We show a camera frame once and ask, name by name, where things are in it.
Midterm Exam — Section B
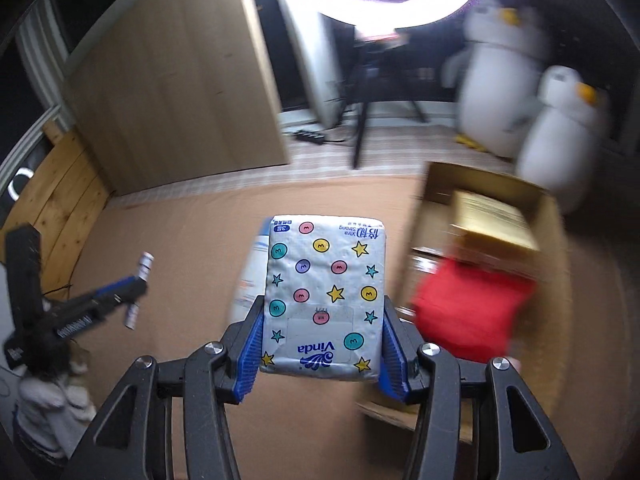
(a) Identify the black tripod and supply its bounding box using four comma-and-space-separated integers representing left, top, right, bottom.
345, 40, 428, 168

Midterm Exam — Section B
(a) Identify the red fabric pouch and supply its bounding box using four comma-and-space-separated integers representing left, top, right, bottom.
410, 255, 538, 361

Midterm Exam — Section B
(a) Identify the cardboard box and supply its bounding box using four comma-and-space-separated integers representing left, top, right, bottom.
355, 160, 571, 441

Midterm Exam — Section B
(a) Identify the white plush toy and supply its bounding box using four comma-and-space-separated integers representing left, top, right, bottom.
15, 340, 96, 461

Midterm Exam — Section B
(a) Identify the small penguin plush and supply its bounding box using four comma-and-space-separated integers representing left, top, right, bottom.
515, 65, 611, 211

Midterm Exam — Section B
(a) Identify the sliced bread packet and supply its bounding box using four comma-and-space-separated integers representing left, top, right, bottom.
450, 190, 541, 266

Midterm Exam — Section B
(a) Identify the dotted tissue pack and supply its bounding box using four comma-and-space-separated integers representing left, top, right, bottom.
259, 215, 390, 383

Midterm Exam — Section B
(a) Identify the white lotion bottle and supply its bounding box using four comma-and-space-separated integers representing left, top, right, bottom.
229, 220, 273, 323

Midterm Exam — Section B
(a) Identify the pine plank headboard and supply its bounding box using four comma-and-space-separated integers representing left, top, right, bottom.
0, 120, 113, 291

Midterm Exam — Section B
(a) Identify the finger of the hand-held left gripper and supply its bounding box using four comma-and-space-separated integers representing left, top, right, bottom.
92, 275, 149, 320

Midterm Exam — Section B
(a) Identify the checked bed sheet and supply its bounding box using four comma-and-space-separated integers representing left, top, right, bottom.
280, 125, 516, 181

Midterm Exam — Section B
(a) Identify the large penguin plush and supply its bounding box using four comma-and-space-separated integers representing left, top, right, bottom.
442, 0, 551, 158

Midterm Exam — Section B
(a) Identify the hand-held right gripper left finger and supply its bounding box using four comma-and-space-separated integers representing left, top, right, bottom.
60, 297, 266, 480

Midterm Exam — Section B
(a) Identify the large light wooden board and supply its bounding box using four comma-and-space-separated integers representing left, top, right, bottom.
62, 0, 291, 196

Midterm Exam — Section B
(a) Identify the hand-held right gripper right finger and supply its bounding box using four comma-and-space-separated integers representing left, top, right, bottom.
380, 296, 581, 480

